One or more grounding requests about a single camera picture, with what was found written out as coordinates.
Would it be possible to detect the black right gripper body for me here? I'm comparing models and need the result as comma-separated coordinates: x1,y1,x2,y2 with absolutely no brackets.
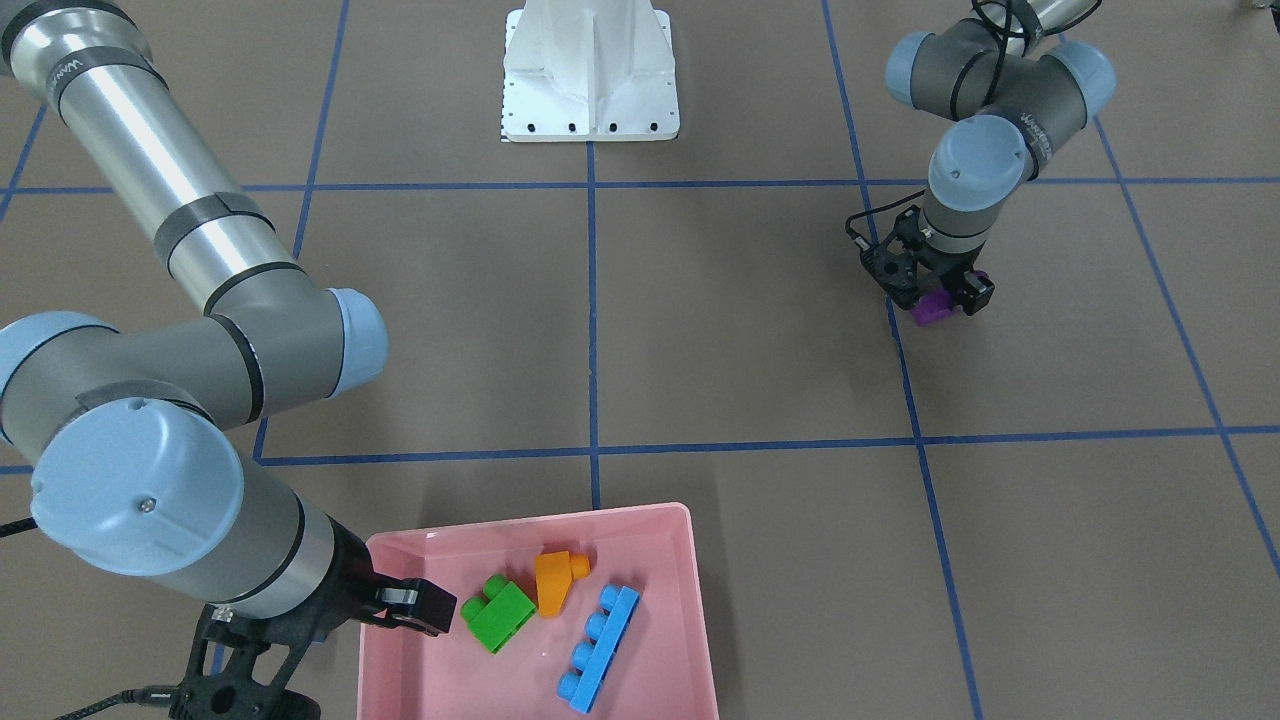
175,515,458,719

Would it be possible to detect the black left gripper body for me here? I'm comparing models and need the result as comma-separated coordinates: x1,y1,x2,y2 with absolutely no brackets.
861,205,986,311

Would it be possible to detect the purple block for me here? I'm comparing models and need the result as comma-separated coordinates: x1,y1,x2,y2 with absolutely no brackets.
910,272,995,327

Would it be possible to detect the green block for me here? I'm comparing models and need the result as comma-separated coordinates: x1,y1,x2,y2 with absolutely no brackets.
460,574,536,653

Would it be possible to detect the orange block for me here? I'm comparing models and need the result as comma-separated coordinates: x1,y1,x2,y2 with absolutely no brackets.
534,550,593,618

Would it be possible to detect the long blue studded block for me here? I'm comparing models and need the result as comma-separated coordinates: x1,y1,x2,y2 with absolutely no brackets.
556,584,641,714

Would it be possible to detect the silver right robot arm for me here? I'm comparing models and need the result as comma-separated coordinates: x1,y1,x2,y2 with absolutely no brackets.
3,1,457,719

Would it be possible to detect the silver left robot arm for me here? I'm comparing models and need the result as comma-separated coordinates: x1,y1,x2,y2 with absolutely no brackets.
846,1,1117,325

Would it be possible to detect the pink plastic box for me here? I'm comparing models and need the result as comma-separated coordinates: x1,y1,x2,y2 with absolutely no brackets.
356,503,719,719

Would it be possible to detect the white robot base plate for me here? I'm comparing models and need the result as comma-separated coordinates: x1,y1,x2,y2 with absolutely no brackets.
500,1,681,143

